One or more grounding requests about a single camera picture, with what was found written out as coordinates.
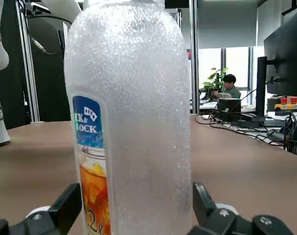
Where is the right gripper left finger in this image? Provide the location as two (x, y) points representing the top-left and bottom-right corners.
(0, 182), (83, 235)

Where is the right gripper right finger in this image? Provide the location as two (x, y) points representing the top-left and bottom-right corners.
(185, 182), (297, 235)

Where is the transparent plastic bottle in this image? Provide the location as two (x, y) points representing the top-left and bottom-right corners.
(64, 0), (192, 235)

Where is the small black box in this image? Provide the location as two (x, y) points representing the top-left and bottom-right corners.
(216, 97), (242, 116)

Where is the person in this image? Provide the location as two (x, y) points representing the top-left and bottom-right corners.
(213, 73), (242, 100)

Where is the yellow emergency stop box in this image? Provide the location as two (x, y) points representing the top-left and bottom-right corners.
(274, 96), (297, 117)

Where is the green potted plant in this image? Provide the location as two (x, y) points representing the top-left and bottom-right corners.
(202, 67), (229, 90)

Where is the black computer monitor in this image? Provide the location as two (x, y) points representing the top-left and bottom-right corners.
(230, 6), (297, 128)

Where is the grey window blind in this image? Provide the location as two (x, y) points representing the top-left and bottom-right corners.
(198, 0), (258, 49)

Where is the black desk cable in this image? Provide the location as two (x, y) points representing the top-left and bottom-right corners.
(195, 111), (286, 147)

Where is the aluminium frame post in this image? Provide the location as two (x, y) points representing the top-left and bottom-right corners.
(16, 0), (40, 123)
(189, 0), (199, 116)

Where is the grey connector cable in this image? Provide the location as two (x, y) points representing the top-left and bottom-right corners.
(25, 14), (66, 56)

